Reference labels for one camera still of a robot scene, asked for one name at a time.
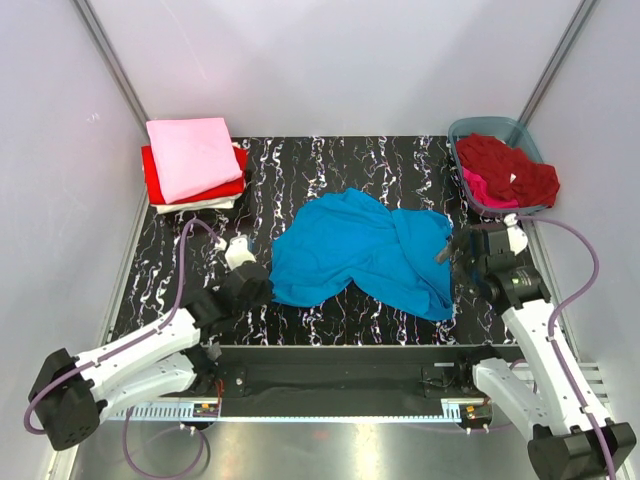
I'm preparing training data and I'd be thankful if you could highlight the folded red t shirt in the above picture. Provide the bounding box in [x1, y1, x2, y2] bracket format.
[141, 146, 248, 207]

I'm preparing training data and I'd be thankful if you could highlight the magenta t shirt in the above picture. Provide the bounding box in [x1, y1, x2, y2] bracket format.
[463, 168, 519, 209]

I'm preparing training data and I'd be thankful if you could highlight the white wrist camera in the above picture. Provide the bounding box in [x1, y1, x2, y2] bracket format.
[215, 234, 256, 271]
[503, 213, 528, 256]

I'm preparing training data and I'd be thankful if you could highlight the folded pink t shirt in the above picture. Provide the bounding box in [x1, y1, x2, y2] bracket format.
[146, 117, 243, 203]

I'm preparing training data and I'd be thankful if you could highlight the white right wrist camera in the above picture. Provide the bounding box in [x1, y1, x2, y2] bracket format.
[503, 213, 528, 256]

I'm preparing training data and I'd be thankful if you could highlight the blue t shirt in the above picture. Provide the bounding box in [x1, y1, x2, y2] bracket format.
[270, 188, 453, 322]

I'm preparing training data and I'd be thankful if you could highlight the translucent blue plastic basket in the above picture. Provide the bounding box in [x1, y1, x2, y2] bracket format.
[447, 116, 550, 218]

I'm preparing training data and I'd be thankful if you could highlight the folded cream t shirt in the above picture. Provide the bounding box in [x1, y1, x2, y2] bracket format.
[152, 194, 241, 214]

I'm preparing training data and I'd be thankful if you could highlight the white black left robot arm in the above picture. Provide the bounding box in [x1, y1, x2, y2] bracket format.
[24, 262, 273, 451]

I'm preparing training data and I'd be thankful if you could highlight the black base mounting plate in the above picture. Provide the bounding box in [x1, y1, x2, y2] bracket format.
[97, 343, 521, 419]

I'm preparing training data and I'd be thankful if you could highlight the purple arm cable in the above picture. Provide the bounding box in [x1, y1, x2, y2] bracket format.
[469, 214, 619, 480]
[23, 217, 229, 479]

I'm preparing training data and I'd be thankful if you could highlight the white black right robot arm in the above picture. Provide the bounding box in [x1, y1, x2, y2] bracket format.
[436, 223, 637, 479]

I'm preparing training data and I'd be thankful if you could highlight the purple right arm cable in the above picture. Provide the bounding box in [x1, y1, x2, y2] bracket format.
[469, 214, 619, 480]

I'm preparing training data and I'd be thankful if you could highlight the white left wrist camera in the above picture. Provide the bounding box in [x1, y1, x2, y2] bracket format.
[215, 234, 256, 271]

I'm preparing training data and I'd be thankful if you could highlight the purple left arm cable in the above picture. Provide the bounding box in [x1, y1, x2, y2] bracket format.
[23, 217, 229, 479]

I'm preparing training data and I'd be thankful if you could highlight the dark red t shirt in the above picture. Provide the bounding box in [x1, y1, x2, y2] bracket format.
[455, 133, 560, 208]

